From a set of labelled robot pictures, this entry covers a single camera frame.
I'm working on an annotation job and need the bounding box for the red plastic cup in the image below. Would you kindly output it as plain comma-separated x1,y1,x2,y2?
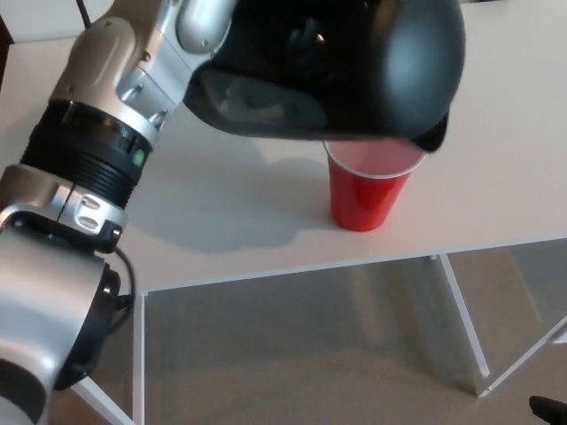
322,140,427,232

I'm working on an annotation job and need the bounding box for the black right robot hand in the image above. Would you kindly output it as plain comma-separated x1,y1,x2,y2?
529,395,567,425

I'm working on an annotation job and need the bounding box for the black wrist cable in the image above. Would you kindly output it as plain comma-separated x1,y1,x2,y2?
74,0,93,28

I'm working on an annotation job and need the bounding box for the white folding table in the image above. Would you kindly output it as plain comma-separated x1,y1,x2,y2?
0,0,567,425

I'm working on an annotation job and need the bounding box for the white low cabinet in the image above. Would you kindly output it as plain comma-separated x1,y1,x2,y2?
0,0,567,45

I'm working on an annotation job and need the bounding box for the black electric kettle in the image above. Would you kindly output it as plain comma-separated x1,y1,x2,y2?
182,0,469,155

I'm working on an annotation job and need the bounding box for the dark brown wooden panel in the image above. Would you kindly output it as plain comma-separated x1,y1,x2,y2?
0,15,14,97

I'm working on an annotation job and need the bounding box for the black elbow cable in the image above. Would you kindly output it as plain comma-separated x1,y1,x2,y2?
52,246,136,390

